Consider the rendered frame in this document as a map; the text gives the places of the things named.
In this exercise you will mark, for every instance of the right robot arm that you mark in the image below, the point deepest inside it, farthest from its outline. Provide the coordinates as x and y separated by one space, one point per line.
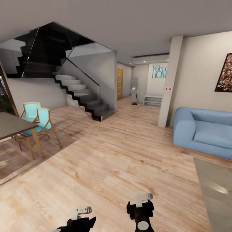
140 212

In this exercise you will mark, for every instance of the coffee table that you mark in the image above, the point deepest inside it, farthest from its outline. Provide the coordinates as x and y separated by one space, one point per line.
216 187

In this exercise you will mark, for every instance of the standing mirror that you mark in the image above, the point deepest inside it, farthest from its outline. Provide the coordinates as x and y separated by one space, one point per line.
134 91

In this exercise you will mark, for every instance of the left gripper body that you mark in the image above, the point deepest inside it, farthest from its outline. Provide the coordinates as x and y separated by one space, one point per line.
80 225

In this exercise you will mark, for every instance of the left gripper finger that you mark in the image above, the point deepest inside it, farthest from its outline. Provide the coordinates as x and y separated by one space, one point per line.
92 221

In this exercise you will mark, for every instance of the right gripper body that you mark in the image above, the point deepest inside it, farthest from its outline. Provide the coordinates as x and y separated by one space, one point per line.
145 209

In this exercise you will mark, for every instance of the stairs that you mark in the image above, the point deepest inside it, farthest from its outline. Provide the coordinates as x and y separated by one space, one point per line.
43 52

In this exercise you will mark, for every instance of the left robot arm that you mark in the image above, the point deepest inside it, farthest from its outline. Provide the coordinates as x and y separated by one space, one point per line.
77 223

